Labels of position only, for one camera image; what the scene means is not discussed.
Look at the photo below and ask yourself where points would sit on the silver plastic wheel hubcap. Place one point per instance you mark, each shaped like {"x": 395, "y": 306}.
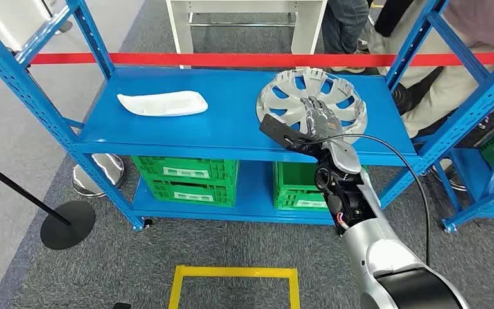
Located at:
{"x": 290, "y": 101}

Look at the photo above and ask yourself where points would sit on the blue metal shelf rack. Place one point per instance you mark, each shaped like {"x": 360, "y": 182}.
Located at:
{"x": 468, "y": 179}
{"x": 230, "y": 119}

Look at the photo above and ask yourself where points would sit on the white plastic trim part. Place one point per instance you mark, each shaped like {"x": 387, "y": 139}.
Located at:
{"x": 161, "y": 104}

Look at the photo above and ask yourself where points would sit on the red barrier belt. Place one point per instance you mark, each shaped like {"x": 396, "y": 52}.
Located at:
{"x": 230, "y": 59}

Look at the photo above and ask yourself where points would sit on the yellow floor tape square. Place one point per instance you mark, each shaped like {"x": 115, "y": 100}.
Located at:
{"x": 230, "y": 271}

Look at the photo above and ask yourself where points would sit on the white table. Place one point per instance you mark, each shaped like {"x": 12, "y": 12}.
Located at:
{"x": 179, "y": 25}

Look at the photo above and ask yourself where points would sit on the person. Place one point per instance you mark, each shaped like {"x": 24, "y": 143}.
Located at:
{"x": 345, "y": 21}
{"x": 443, "y": 94}

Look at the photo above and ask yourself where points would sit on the dark flat board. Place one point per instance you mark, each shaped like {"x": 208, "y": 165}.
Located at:
{"x": 485, "y": 126}

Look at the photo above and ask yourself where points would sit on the white cabinet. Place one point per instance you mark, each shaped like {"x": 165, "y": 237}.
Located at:
{"x": 0, "y": 17}

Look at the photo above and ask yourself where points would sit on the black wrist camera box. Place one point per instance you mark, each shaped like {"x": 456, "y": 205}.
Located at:
{"x": 274, "y": 128}

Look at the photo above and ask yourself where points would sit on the black stanchion post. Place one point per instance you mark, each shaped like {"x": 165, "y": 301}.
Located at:
{"x": 68, "y": 226}

